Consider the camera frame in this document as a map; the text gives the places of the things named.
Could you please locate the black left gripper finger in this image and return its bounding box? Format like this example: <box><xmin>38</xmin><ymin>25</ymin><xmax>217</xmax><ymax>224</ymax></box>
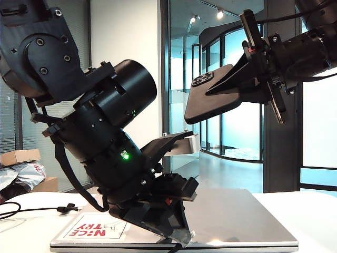
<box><xmin>108</xmin><ymin>201</ymin><xmax>180</xmax><ymax>245</ymax></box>
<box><xmin>167</xmin><ymin>200</ymin><xmax>194</xmax><ymax>248</ymax></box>

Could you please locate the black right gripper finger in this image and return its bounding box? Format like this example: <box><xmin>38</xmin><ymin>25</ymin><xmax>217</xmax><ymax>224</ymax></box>
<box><xmin>238</xmin><ymin>84</ymin><xmax>270</xmax><ymax>105</ymax></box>
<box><xmin>205</xmin><ymin>53</ymin><xmax>264</xmax><ymax>96</ymax></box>

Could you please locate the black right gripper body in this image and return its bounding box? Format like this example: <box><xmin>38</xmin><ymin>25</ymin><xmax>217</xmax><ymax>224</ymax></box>
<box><xmin>239</xmin><ymin>9</ymin><xmax>296</xmax><ymax>125</ymax></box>

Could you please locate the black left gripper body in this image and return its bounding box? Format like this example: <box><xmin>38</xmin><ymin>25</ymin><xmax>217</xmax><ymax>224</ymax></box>
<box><xmin>138</xmin><ymin>131</ymin><xmax>199</xmax><ymax>204</ymax></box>

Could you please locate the black phone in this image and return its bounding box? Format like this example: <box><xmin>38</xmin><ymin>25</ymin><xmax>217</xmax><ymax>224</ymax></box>
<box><xmin>183</xmin><ymin>63</ymin><xmax>243</xmax><ymax>125</ymax></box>

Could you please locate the black charging cable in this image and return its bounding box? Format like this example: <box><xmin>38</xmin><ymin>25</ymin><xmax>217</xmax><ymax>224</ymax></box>
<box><xmin>0</xmin><ymin>201</ymin><xmax>196</xmax><ymax>253</ymax></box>

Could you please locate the silver Dell laptop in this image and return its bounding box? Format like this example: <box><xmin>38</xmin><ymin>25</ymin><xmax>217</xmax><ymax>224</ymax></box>
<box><xmin>49</xmin><ymin>187</ymin><xmax>300</xmax><ymax>253</ymax></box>

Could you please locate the white red Nice Try sticker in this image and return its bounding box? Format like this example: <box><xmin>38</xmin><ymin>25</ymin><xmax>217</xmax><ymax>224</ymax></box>
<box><xmin>63</xmin><ymin>213</ymin><xmax>127</xmax><ymax>240</ymax></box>

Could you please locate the large brown cardboard box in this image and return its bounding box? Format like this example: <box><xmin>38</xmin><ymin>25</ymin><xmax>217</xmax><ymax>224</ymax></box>
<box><xmin>31</xmin><ymin>176</ymin><xmax>59</xmax><ymax>193</ymax></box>

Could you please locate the grey plastic bag red print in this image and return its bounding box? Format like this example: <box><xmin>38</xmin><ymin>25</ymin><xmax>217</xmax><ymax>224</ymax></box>
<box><xmin>0</xmin><ymin>162</ymin><xmax>46</xmax><ymax>191</ymax></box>

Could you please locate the black bag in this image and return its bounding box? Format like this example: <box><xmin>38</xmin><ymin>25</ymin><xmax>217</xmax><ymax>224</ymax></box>
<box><xmin>0</xmin><ymin>178</ymin><xmax>33</xmax><ymax>199</ymax></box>

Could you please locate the small open cardboard box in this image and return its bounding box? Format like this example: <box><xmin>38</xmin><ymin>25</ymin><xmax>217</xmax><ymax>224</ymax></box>
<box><xmin>0</xmin><ymin>149</ymin><xmax>42</xmax><ymax>167</ymax></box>

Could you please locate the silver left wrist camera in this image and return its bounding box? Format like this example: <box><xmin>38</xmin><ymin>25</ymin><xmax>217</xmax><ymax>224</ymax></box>
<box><xmin>162</xmin><ymin>132</ymin><xmax>200</xmax><ymax>158</ymax></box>

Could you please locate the glass door with black frame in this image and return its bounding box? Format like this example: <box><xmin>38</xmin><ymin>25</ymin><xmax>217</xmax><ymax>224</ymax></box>
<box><xmin>168</xmin><ymin>0</ymin><xmax>201</xmax><ymax>189</ymax></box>

